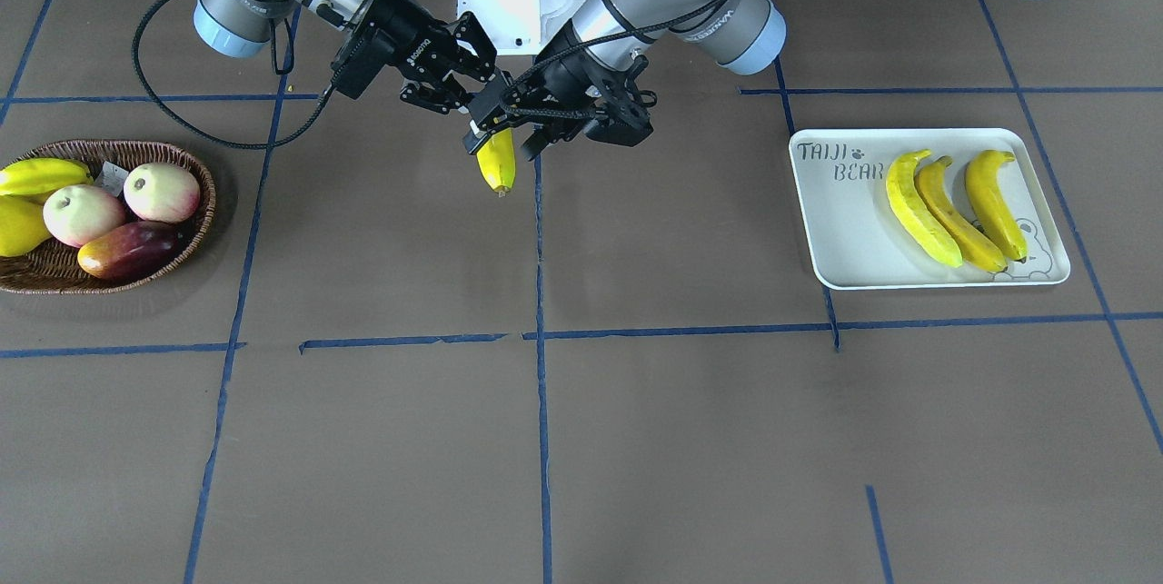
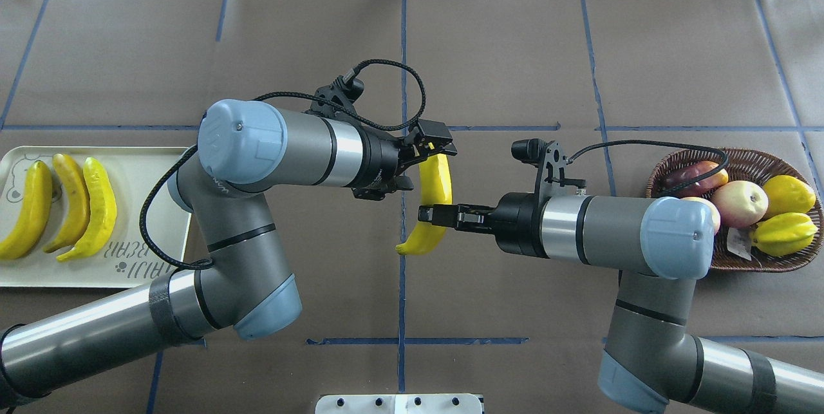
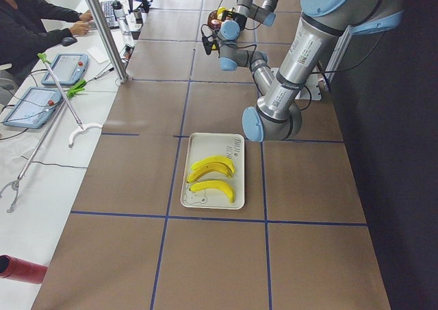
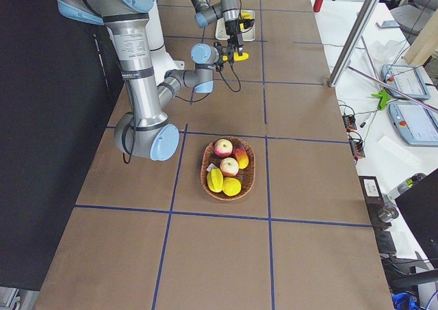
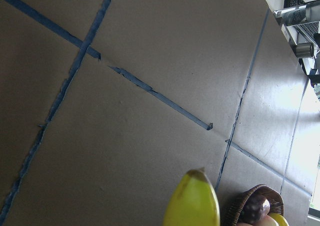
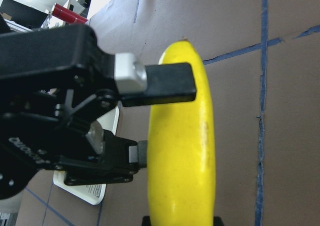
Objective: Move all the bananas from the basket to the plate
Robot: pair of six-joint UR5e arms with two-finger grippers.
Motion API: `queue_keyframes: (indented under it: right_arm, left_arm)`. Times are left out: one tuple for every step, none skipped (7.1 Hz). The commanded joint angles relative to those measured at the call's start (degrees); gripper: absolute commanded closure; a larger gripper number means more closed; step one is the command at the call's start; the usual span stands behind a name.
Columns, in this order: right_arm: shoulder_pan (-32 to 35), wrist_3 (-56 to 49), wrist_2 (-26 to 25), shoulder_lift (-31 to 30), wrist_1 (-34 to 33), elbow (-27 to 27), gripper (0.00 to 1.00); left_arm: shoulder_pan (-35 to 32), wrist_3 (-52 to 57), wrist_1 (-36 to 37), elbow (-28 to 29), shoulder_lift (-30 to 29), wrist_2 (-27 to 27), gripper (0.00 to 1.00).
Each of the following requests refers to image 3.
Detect lower teach pendant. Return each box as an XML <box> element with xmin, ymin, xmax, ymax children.
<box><xmin>2</xmin><ymin>87</ymin><xmax>63</xmax><ymax>129</ymax></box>

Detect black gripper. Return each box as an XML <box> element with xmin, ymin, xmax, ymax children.
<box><xmin>222</xmin><ymin>11</ymin><xmax>245</xmax><ymax>25</ymax></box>
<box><xmin>208</xmin><ymin>38</ymin><xmax>219</xmax><ymax>55</ymax></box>

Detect green clamp tool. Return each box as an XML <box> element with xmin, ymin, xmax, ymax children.
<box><xmin>66</xmin><ymin>79</ymin><xmax>87</xmax><ymax>99</ymax></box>

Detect red fire extinguisher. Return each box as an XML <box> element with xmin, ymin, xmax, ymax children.
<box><xmin>1</xmin><ymin>255</ymin><xmax>48</xmax><ymax>284</ymax></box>

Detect aluminium frame post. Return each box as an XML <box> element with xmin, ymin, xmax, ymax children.
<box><xmin>85</xmin><ymin>0</ymin><xmax>129</xmax><ymax>83</ymax></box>

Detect yellow banana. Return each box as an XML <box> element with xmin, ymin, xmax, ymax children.
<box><xmin>216</xmin><ymin>6</ymin><xmax>235</xmax><ymax>21</ymax></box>
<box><xmin>191</xmin><ymin>155</ymin><xmax>235</xmax><ymax>173</ymax></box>
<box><xmin>186</xmin><ymin>162</ymin><xmax>233</xmax><ymax>183</ymax></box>
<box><xmin>190</xmin><ymin>180</ymin><xmax>235</xmax><ymax>203</ymax></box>

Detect clear water bottle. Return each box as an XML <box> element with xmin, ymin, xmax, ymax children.
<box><xmin>112</xmin><ymin>0</ymin><xmax>131</xmax><ymax>36</ymax></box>

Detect long reacher grabber grey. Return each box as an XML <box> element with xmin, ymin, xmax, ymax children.
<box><xmin>1</xmin><ymin>100</ymin><xmax>66</xmax><ymax>214</ymax></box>

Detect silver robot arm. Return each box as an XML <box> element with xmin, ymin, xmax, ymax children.
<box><xmin>214</xmin><ymin>0</ymin><xmax>403</xmax><ymax>142</ymax></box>
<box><xmin>220</xmin><ymin>0</ymin><xmax>279</xmax><ymax>31</ymax></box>

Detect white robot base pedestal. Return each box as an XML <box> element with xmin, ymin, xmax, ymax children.
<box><xmin>295</xmin><ymin>73</ymin><xmax>322</xmax><ymax>101</ymax></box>

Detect black computer mouse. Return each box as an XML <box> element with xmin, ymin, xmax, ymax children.
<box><xmin>61</xmin><ymin>36</ymin><xmax>77</xmax><ymax>47</ymax></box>

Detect long reacher grabber white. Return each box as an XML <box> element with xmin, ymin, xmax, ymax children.
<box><xmin>38</xmin><ymin>53</ymin><xmax>103</xmax><ymax>148</ymax></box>

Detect seated person dark jacket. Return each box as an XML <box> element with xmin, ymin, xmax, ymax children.
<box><xmin>1</xmin><ymin>0</ymin><xmax>93</xmax><ymax>78</ymax></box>

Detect brown wicker basket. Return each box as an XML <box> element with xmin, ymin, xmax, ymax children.
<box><xmin>207</xmin><ymin>7</ymin><xmax>226</xmax><ymax>29</ymax></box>

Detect teach pendant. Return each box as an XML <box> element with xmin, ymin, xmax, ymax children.
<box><xmin>2</xmin><ymin>87</ymin><xmax>63</xmax><ymax>129</ymax></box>
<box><xmin>40</xmin><ymin>53</ymin><xmax>89</xmax><ymax>86</ymax></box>

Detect cream bear print tray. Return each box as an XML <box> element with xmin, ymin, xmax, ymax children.
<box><xmin>180</xmin><ymin>133</ymin><xmax>245</xmax><ymax>209</ymax></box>

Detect metal cup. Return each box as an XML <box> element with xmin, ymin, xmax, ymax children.
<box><xmin>132</xmin><ymin>9</ymin><xmax>143</xmax><ymax>24</ymax></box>

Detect upper teach pendant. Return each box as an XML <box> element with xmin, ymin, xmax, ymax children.
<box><xmin>40</xmin><ymin>53</ymin><xmax>89</xmax><ymax>86</ymax></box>

